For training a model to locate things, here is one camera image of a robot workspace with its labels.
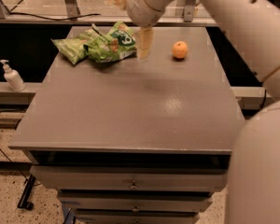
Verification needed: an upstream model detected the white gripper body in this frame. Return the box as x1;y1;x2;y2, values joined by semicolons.
126;0;163;28

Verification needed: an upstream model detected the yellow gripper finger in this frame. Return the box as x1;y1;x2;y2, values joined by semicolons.
105;0;127;10
135;27;154;60

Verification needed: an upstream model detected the green rice chip bag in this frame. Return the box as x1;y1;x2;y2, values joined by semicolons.
83;21;136;63

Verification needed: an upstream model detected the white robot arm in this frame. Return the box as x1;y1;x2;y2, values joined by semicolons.
106;0;280;224

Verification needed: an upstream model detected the green jalapeno chip bag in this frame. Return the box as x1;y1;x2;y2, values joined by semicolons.
52;25;100;65

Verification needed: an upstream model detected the orange fruit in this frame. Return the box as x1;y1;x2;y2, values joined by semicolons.
172;41;188;59

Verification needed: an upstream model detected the grey drawer cabinet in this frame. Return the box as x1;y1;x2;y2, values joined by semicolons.
10;27;245;224

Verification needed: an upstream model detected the white pump lotion bottle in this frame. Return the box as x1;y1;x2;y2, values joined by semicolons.
0;60;25;91

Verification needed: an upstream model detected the black stand foot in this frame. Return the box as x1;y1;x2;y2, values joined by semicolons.
17;175;35;211

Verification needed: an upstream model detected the black cable on ledge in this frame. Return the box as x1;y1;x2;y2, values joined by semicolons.
3;11;102;21

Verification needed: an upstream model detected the black floor cable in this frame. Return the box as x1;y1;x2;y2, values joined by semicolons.
0;108;31;182

